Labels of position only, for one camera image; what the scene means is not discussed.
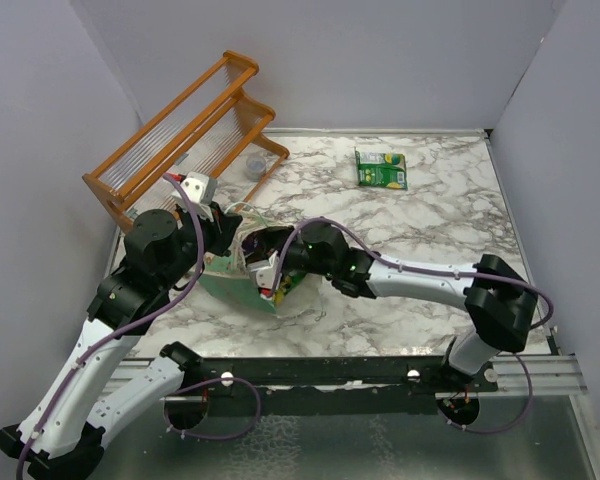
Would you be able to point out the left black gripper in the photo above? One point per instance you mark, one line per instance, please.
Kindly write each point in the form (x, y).
(222, 228)

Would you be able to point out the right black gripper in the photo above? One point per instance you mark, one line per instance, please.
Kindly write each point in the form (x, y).
(284, 271)

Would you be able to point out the green printed paper bag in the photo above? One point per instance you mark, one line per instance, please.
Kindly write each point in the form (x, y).
(244, 277)

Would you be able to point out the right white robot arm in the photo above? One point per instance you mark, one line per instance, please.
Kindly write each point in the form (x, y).
(498, 301)

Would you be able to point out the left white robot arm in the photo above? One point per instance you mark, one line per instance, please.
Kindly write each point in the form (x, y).
(66, 435)

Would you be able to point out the small clear plastic jar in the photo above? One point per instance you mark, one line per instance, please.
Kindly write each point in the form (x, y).
(255, 167)

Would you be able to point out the orange wooden shelf rack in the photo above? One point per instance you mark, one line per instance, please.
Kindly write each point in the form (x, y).
(204, 129)

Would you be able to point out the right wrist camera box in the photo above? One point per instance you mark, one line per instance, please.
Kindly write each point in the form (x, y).
(263, 274)

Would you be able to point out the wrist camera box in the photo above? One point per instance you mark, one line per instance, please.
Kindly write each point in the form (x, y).
(200, 188)
(263, 274)

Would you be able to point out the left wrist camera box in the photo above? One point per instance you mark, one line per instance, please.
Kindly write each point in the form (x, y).
(200, 188)

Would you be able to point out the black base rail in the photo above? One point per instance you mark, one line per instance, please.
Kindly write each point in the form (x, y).
(312, 386)

